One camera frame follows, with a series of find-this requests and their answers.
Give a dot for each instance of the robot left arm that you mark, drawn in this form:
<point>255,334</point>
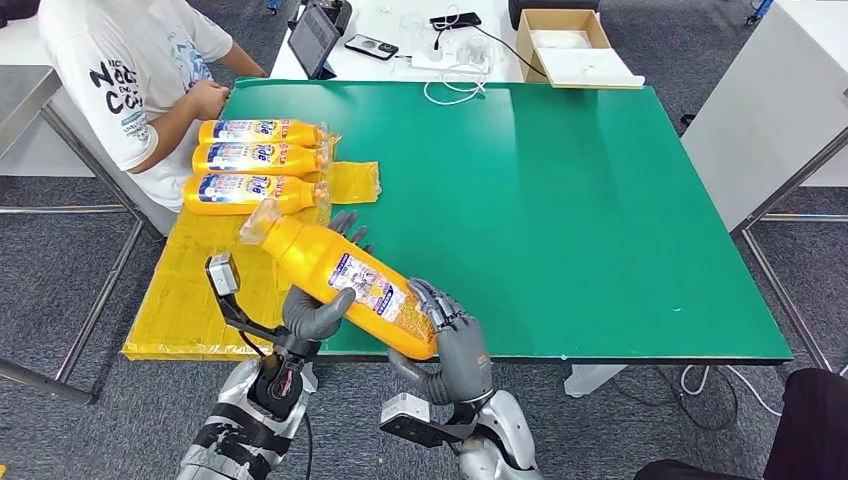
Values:
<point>252,424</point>

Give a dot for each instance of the orange detergent bottle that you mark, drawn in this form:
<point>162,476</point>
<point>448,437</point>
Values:
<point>318,265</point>
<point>305,134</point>
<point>305,159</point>
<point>298,195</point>

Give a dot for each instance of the blue metal rack foot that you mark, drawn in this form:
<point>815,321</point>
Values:
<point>272,5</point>
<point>760,10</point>

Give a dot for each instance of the dark bag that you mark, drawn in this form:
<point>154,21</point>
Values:
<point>10,12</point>

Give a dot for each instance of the white charger adapter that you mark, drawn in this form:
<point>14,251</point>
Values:
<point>475,49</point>

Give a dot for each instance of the white box lid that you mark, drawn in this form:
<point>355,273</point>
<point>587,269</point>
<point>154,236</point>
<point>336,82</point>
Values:
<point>589,67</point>

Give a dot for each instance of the green work table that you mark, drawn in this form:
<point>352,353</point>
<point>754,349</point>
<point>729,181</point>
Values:
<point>596,199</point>

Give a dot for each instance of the brown cardboard box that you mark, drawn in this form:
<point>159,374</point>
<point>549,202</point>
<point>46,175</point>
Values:
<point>526,57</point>

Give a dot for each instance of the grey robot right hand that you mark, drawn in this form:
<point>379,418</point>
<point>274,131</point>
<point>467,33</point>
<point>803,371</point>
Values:
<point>460,358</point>

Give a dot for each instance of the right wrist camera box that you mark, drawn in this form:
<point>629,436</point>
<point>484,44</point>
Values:
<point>411,420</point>

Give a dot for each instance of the black electronic device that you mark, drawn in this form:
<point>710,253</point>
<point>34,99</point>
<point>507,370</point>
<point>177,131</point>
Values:
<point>339,13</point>

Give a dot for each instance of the black smartphone round camera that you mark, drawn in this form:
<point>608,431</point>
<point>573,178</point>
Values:
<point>371,47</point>

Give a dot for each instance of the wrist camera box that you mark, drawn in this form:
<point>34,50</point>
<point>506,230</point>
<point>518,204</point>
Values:
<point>225,275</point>
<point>411,420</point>

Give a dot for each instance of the black tablet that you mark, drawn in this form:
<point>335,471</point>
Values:
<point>312,38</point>

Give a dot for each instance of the white power strip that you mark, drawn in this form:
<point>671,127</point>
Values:
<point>428,62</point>

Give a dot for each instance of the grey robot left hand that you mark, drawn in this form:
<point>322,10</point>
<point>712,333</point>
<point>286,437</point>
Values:
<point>314,318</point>

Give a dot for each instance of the white packing insert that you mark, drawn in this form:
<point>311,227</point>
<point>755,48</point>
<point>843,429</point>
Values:
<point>559,38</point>

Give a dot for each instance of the white desk steel legs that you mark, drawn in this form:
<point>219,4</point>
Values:
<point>760,116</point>
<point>26,106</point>

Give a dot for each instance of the person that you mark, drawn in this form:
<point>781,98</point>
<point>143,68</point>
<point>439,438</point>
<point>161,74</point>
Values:
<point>132,66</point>
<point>811,424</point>

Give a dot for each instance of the yellow taped cardboard sheet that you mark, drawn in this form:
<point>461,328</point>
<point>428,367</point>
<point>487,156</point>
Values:
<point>185,298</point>

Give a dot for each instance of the person's right hand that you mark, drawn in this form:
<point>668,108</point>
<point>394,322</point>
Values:
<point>208,99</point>

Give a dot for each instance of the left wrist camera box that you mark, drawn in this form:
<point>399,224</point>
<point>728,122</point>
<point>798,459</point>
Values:
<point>225,275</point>

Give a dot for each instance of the white table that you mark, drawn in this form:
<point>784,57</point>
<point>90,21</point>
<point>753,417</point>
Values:
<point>368,71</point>

